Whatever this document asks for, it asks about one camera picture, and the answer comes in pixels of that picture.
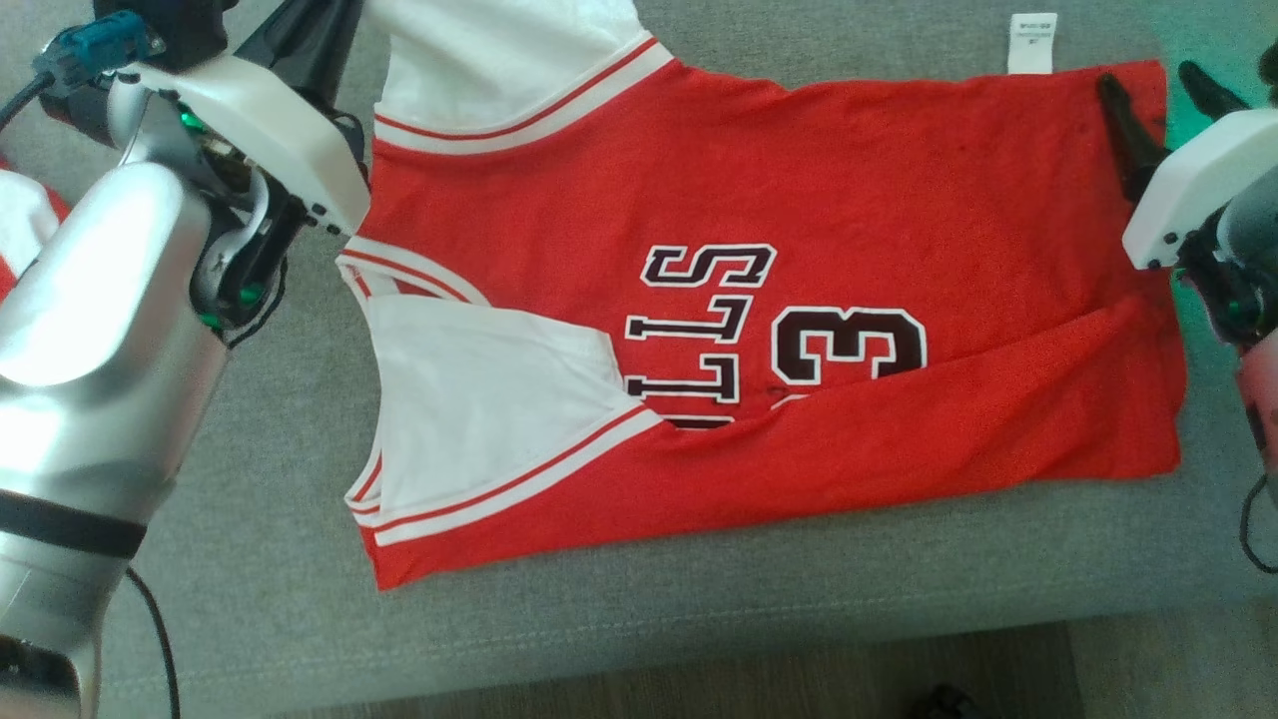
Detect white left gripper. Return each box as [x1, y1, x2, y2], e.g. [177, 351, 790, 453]
[120, 0, 372, 238]

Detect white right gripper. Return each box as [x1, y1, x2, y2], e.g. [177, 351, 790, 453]
[1096, 60, 1278, 271]

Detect red and white basketball jersey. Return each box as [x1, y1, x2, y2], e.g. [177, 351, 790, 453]
[334, 0, 1189, 592]

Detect red and white crumpled garment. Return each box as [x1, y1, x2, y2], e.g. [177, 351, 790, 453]
[0, 155, 71, 301]

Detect grey sofa cushion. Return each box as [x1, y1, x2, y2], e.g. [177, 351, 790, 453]
[0, 0, 1278, 719]

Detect left camera cable blue plug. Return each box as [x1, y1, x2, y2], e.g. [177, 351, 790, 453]
[0, 15, 183, 719]

